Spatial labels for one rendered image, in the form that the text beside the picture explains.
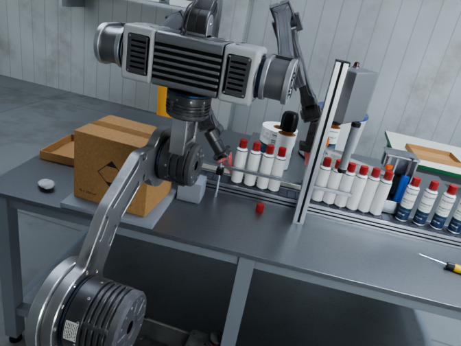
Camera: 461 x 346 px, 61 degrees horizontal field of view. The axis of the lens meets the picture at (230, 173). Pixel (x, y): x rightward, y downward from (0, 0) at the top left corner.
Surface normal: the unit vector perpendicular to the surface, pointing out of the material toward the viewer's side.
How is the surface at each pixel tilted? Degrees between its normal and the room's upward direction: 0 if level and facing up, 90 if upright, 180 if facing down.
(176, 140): 90
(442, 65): 90
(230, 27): 90
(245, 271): 90
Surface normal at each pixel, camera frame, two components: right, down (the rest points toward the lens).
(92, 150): -0.27, 0.36
